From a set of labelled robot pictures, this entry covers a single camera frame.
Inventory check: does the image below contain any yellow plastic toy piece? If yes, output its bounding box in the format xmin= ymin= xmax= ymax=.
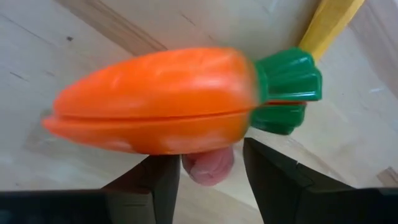
xmin=298 ymin=0 xmax=365 ymax=62

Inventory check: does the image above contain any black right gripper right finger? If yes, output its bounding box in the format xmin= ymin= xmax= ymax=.
xmin=243 ymin=138 xmax=398 ymax=224

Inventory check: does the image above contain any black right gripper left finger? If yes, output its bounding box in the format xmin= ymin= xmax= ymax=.
xmin=0 ymin=154 xmax=181 ymax=224

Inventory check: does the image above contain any orange toy carrot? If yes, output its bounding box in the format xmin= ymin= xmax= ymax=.
xmin=42 ymin=46 xmax=323 ymax=156

